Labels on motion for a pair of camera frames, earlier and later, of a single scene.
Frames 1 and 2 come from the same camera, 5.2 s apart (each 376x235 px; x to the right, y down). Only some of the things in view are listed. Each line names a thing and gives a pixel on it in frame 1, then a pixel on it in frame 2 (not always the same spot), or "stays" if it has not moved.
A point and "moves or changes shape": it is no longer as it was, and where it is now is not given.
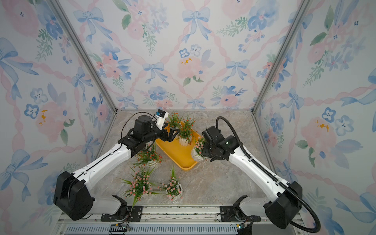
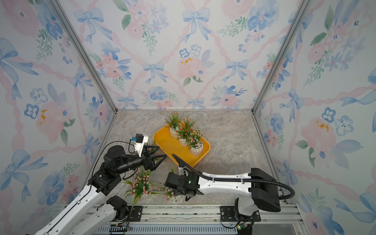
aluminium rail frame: x=179 y=215 stays
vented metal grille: x=153 y=230 stays
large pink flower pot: x=140 y=184 stays
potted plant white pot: x=174 y=122 stays
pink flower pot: x=199 y=145 moves or changes shape
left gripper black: x=171 y=137 -> x=150 y=164
